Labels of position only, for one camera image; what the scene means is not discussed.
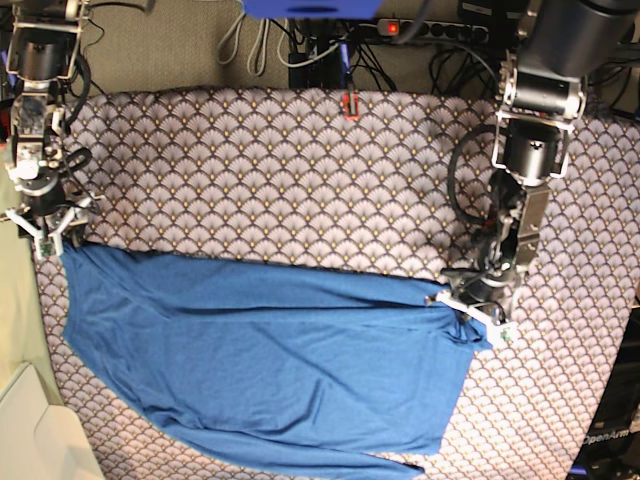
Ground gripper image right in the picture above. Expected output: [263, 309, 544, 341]
[442, 268, 520, 315]

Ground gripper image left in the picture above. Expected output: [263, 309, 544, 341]
[17, 179, 74, 235]

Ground blue T-shirt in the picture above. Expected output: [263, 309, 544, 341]
[62, 244, 489, 479]

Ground robot arm image right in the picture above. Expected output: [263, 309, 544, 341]
[436, 1, 639, 325]

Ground black OpenArm base box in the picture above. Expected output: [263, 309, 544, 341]
[567, 307, 639, 479]

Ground red and grey clamp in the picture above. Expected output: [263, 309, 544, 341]
[342, 90, 360, 120]

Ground white plastic bin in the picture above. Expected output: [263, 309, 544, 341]
[0, 361, 105, 480]

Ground blue box overhead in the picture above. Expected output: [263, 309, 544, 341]
[243, 0, 381, 19]

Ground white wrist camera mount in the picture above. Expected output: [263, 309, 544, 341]
[1, 193, 106, 261]
[425, 290, 519, 348]

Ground black power strip red switch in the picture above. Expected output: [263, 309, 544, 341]
[375, 18, 490, 44]

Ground grey looped cable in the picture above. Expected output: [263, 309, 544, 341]
[216, 14, 271, 77]

